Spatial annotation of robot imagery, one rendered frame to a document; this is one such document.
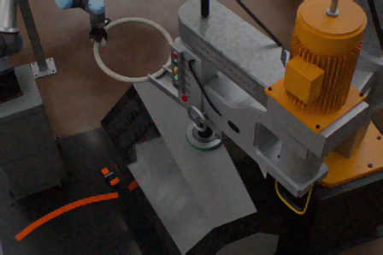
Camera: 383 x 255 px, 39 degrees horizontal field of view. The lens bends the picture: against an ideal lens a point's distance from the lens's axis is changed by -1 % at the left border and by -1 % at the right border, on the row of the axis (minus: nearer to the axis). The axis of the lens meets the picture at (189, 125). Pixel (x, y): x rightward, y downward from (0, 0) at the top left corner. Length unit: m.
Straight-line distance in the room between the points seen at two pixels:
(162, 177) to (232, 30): 1.04
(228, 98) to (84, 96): 2.27
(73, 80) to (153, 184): 1.89
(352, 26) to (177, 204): 1.51
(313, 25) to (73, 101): 3.05
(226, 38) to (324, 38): 0.66
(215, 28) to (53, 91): 2.53
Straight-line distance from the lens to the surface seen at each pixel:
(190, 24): 2.46
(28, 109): 3.47
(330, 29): 1.84
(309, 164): 2.37
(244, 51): 2.33
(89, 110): 4.51
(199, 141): 3.06
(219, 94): 2.56
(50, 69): 4.91
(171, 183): 3.02
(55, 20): 5.42
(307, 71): 1.89
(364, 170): 3.21
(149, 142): 3.20
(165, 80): 3.22
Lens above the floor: 3.30
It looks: 50 degrees down
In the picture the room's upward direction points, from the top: 2 degrees counter-clockwise
